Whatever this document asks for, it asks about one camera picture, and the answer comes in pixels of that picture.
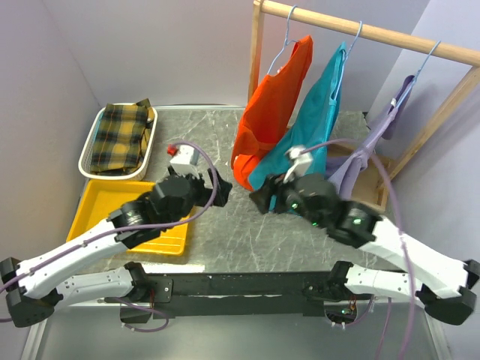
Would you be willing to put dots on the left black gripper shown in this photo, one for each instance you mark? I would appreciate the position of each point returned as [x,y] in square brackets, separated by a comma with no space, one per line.
[207,194]

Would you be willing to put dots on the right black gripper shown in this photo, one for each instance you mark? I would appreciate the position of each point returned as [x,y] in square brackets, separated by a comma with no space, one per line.
[274,185]

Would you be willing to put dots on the teal t shirt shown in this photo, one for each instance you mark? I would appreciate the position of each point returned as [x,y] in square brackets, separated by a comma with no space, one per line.
[314,123]

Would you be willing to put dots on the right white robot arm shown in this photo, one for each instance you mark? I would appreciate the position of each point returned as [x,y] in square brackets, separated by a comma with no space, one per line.
[442,286]

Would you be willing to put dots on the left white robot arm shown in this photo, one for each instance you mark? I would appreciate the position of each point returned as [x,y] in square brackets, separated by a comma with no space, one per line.
[38,287]

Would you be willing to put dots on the lilac t shirt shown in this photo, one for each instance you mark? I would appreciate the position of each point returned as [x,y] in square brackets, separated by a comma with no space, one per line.
[343,171]

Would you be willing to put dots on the orange t shirt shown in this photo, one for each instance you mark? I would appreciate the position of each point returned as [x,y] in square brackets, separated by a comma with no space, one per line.
[265,118]

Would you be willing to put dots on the blue hanger with orange shirt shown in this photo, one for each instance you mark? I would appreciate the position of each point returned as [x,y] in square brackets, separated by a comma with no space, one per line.
[286,40]

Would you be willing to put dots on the blue hanger with lilac shirt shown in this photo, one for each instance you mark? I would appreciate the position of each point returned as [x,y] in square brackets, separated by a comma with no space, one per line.
[416,75]

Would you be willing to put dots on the wooden clothes rack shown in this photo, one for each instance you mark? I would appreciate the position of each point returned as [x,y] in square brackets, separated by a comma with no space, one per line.
[370,188]

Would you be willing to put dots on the yellow plaid cloth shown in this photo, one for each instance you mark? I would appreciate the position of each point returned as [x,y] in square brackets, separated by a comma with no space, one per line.
[122,138]

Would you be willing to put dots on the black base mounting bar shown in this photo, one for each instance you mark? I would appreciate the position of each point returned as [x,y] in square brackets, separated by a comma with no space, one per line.
[228,294]

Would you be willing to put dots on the yellow plastic tray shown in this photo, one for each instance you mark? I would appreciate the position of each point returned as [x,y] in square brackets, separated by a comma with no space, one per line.
[100,198]

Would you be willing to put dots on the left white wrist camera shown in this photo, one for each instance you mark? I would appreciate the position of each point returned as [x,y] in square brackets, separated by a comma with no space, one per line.
[184,160]

